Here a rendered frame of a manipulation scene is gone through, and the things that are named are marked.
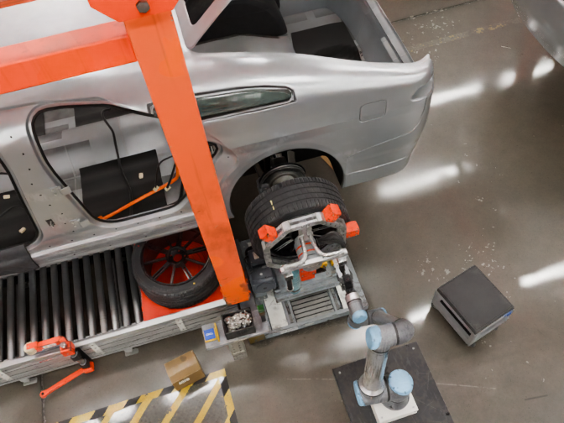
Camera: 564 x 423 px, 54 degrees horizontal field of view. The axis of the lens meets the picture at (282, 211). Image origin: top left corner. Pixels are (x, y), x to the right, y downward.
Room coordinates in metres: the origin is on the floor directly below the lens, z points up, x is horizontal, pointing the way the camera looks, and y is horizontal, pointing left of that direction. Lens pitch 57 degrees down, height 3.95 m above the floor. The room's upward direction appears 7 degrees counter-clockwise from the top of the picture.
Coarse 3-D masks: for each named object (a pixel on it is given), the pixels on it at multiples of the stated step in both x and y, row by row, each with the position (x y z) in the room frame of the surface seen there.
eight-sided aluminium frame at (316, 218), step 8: (312, 216) 1.80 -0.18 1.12; (320, 216) 1.80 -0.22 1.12; (280, 224) 1.78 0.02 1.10; (288, 224) 1.77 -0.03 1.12; (296, 224) 1.76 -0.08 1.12; (304, 224) 1.75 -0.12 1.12; (312, 224) 1.76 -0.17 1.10; (328, 224) 1.78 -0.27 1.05; (336, 224) 1.78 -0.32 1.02; (344, 224) 1.81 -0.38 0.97; (280, 232) 1.74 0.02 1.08; (288, 232) 1.73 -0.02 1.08; (344, 232) 1.79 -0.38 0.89; (344, 240) 1.79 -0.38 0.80; (264, 248) 1.70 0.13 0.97; (328, 248) 1.82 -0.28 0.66; (336, 248) 1.78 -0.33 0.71; (264, 256) 1.71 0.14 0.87; (272, 264) 1.71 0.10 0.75; (280, 264) 1.72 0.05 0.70
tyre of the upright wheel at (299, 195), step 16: (272, 192) 1.99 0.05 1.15; (288, 192) 1.96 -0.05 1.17; (304, 192) 1.94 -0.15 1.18; (320, 192) 1.96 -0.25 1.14; (336, 192) 2.02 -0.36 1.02; (256, 208) 1.94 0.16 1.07; (272, 208) 1.88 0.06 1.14; (288, 208) 1.85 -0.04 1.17; (304, 208) 1.84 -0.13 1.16; (320, 208) 1.85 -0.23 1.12; (256, 224) 1.84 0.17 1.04; (272, 224) 1.80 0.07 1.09; (256, 240) 1.78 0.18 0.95; (272, 256) 1.80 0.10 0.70
